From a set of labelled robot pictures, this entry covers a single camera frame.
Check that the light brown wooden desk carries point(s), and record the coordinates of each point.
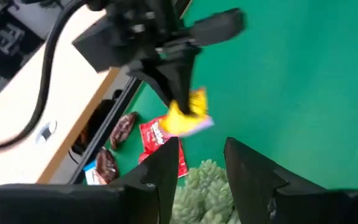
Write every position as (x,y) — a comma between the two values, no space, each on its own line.
(11,149)

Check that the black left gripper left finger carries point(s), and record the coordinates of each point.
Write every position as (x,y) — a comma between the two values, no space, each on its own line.
(73,205)

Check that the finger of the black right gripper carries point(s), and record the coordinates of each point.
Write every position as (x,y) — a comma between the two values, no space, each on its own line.
(185,84)
(154,73)

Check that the round grey desk grommet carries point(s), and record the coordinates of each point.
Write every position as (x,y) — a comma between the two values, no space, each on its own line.
(46,132)

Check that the yellow Sour Patch candy packet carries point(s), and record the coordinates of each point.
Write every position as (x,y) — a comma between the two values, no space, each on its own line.
(179,123)

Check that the dark brown candy wrapper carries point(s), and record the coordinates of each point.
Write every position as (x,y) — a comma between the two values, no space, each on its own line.
(107,166)

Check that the white blue Hershey's bar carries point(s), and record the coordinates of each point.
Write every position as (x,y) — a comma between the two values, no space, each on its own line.
(91,176)

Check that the pale green succulent in pot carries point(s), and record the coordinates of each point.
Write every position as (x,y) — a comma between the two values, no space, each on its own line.
(204,193)

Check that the brown Snickers bar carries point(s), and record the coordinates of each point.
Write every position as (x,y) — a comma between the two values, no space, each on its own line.
(123,130)

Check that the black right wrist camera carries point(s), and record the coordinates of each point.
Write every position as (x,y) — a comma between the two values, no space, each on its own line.
(98,46)

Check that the red Skittles packet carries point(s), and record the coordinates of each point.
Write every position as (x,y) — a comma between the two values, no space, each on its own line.
(149,135)
(182,161)

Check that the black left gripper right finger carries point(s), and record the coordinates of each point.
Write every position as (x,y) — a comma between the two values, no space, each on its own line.
(291,208)

